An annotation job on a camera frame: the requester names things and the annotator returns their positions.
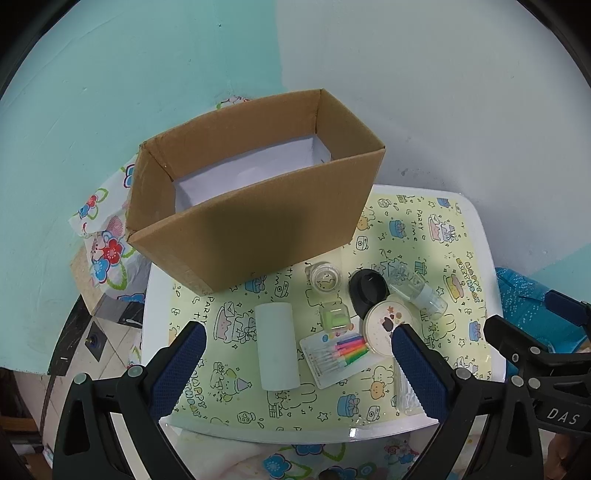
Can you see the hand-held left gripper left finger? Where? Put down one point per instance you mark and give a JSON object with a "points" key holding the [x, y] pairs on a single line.
{"points": [[178, 369]]}

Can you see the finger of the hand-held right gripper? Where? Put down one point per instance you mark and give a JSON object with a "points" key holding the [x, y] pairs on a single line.
{"points": [[570, 309], [517, 339]]}

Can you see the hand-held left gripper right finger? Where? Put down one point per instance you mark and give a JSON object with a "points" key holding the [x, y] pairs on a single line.
{"points": [[418, 369]]}

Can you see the clear cotton swab packet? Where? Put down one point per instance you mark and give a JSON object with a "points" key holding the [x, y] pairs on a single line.
{"points": [[406, 394]]}

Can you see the round white compact case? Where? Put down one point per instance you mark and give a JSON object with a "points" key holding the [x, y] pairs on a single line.
{"points": [[381, 327]]}

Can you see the clear spray bottle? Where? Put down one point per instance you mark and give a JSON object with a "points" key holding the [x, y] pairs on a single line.
{"points": [[415, 288]]}

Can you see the pack of coloured markers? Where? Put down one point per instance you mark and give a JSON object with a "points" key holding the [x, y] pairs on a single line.
{"points": [[337, 357]]}

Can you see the small green plastic case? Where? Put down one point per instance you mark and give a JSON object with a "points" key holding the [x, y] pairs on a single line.
{"points": [[336, 317]]}

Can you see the white paper roll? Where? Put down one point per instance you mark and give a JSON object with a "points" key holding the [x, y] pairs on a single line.
{"points": [[277, 346]]}

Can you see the small clear jar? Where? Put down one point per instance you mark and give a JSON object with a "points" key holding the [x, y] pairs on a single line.
{"points": [[324, 278]]}

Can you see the brown cardboard box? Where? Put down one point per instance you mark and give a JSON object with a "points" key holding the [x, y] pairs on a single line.
{"points": [[240, 240]]}

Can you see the person's right hand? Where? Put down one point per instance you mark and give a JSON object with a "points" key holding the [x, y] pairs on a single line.
{"points": [[563, 457]]}

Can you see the blue dotted bag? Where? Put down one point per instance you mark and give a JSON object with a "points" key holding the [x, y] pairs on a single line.
{"points": [[521, 295]]}

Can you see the yellow cartoon printed mat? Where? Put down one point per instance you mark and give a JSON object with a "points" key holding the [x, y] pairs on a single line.
{"points": [[323, 406]]}

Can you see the floral printed cloth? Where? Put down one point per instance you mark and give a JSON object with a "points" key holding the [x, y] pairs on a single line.
{"points": [[108, 251]]}

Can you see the white paper sheet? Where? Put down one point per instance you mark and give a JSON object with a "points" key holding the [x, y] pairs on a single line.
{"points": [[240, 177]]}

